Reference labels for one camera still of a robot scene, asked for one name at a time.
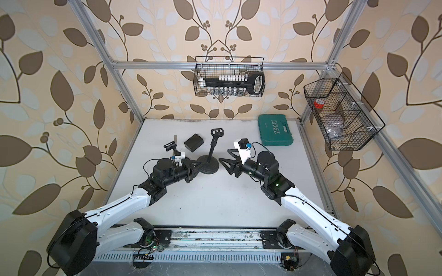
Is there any green tool case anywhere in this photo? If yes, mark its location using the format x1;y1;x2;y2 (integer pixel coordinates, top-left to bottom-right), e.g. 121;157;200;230
258;114;294;146

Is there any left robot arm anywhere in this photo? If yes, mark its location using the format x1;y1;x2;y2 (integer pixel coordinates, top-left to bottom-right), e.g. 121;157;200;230
47;158;204;276

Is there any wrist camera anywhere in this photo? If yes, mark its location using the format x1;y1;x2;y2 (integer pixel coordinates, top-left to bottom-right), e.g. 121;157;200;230
234;138;252;164
171;152;185;166

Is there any wire basket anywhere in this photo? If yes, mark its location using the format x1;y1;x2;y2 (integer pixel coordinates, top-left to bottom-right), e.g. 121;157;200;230
193;55;266;97
303;72;386;151

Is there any back wire basket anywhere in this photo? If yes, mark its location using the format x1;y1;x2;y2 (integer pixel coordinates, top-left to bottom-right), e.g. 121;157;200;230
193;55;266;97

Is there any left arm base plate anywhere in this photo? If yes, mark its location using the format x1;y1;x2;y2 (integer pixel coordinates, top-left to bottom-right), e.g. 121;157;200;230
137;230;172;248

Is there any socket set rack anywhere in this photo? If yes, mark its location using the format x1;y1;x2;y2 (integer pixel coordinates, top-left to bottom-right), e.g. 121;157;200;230
193;72;266;97

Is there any black round base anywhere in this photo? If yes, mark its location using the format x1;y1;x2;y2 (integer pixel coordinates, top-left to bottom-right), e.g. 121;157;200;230
197;155;219;175

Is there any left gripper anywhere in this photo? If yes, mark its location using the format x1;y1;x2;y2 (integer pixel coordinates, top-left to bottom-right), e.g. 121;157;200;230
160;159;204;189

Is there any plastic bag in basket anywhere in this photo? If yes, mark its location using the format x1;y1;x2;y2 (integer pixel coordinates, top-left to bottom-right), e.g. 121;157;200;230
323;114;344;139

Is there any small black box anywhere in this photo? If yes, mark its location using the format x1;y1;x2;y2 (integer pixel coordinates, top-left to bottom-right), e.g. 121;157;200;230
184;134;204;152

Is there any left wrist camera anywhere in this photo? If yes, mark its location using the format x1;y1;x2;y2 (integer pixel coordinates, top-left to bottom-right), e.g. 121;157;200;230
171;152;185;166

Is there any right wire basket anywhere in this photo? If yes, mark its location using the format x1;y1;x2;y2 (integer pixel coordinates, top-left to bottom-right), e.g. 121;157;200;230
303;72;386;151

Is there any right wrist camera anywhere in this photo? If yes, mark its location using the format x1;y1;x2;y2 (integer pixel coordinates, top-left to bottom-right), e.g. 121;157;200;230
234;138;252;164

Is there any black mic stand rod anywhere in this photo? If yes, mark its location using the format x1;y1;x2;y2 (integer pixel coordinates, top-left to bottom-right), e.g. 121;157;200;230
163;141;181;156

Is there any aluminium frame rail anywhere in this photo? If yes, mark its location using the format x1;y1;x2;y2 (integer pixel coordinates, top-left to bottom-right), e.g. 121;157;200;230
74;227;360;253

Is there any red item in basket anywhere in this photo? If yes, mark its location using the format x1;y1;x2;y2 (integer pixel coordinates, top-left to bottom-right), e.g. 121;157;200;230
314;98;325;110

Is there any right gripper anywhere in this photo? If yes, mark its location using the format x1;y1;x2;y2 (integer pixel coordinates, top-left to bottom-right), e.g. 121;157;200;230
220;148;269;185

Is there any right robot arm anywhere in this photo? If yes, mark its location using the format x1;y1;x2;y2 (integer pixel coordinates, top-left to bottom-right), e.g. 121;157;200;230
219;149;376;276

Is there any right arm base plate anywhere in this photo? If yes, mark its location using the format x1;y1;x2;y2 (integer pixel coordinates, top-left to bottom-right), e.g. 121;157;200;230
259;230;297;250

